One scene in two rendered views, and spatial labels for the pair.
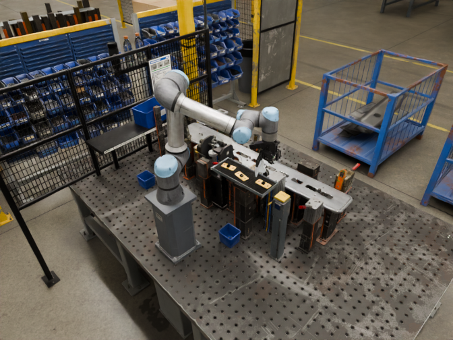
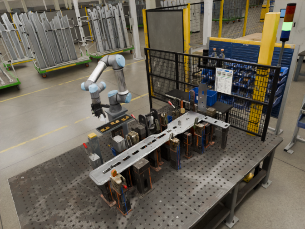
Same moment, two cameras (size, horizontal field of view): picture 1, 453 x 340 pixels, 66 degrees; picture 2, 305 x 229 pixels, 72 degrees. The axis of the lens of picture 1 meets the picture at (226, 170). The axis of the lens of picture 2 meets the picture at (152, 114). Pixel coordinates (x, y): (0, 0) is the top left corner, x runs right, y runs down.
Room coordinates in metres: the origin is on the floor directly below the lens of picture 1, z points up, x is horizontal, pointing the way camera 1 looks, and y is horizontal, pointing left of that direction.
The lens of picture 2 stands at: (2.07, -1.85, 2.22)
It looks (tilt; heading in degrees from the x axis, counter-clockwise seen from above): 29 degrees down; 95
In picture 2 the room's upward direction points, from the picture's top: 5 degrees counter-clockwise
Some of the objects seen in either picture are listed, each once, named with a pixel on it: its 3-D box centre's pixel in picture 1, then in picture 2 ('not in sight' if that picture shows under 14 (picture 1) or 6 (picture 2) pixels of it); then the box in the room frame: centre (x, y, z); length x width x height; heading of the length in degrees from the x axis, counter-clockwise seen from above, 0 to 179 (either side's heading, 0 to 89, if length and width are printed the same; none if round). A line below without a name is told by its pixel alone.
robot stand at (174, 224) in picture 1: (174, 222); (118, 124); (1.45, 0.31, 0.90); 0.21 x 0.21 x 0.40; 42
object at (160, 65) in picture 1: (161, 75); (223, 81); (2.71, 0.50, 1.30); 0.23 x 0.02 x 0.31; 136
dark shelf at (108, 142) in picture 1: (145, 125); (195, 100); (2.42, 0.63, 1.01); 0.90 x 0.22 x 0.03; 136
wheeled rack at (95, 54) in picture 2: not in sight; (107, 36); (-0.42, 7.65, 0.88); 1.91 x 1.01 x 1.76; 44
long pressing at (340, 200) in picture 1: (253, 159); (155, 140); (1.93, -0.18, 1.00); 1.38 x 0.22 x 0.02; 46
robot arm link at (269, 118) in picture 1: (269, 120); (94, 91); (1.44, -0.21, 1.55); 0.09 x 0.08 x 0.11; 74
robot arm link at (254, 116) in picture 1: (248, 119); (98, 87); (1.45, -0.11, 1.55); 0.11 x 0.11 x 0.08; 74
